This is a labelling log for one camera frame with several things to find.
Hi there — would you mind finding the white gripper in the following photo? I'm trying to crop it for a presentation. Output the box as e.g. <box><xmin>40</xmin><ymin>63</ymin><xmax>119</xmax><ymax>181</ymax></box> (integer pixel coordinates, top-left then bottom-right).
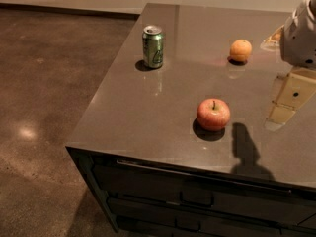
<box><xmin>260</xmin><ymin>0</ymin><xmax>316</xmax><ymax>131</ymax></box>

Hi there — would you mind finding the red apple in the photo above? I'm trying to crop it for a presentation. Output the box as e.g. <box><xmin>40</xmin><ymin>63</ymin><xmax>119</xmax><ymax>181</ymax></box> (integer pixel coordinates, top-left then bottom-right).
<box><xmin>197</xmin><ymin>99</ymin><xmax>230</xmax><ymax>131</ymax></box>

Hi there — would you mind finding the orange fruit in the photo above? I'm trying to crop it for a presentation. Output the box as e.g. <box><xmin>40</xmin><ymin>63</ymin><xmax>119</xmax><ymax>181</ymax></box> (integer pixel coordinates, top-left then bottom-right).
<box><xmin>230</xmin><ymin>39</ymin><xmax>252</xmax><ymax>62</ymax></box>

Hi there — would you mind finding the green soda can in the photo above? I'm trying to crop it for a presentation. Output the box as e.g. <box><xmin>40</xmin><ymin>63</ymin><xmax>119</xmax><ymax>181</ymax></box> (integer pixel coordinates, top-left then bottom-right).
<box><xmin>142</xmin><ymin>25</ymin><xmax>164</xmax><ymax>68</ymax></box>

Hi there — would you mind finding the dark drawer cabinet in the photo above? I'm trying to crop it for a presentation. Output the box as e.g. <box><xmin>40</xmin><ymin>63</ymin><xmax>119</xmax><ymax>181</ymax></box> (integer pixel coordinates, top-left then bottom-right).
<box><xmin>67</xmin><ymin>147</ymin><xmax>316</xmax><ymax>237</ymax></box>

